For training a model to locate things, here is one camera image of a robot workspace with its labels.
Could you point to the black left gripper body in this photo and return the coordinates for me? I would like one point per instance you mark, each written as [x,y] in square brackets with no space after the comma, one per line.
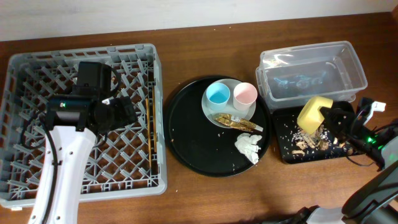
[125,109]

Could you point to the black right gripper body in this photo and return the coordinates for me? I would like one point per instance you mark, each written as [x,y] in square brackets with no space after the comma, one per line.
[337,117]

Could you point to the yellow bowl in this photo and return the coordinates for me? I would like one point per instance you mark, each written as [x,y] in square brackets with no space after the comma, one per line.
[310,117]

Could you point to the food scraps pile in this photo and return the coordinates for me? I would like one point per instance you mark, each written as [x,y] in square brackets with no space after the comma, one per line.
[321,140]

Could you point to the wooden chopstick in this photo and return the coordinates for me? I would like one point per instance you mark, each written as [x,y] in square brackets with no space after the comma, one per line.
[154,119]
[148,133]

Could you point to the pink plastic cup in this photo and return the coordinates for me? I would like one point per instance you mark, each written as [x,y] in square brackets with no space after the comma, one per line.
[244,95]

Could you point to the white tissue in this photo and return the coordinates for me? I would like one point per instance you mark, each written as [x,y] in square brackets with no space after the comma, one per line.
[247,145]

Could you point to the gold brown snack wrapper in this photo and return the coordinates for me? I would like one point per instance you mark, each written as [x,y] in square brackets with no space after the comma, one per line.
[236,122]

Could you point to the light blue plastic cup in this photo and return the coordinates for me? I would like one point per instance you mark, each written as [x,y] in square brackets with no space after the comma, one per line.
[217,95]

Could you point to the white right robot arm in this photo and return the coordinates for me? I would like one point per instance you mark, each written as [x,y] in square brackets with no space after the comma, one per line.
[371,203]

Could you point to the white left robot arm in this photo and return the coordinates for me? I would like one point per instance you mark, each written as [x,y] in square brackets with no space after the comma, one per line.
[66,154]

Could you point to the grey dish rack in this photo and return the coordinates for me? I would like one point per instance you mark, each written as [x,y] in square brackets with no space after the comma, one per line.
[118,167]

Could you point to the black rectangular tray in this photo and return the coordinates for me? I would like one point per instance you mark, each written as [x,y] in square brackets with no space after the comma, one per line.
[285,125]

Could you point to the clear plastic bin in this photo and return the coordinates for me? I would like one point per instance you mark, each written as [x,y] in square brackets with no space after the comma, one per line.
[289,77]

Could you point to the grey round plate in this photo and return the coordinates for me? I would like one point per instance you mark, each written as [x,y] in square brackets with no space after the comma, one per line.
[229,109]

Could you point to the round black tray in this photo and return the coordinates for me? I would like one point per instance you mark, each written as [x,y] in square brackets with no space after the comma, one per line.
[195,141]

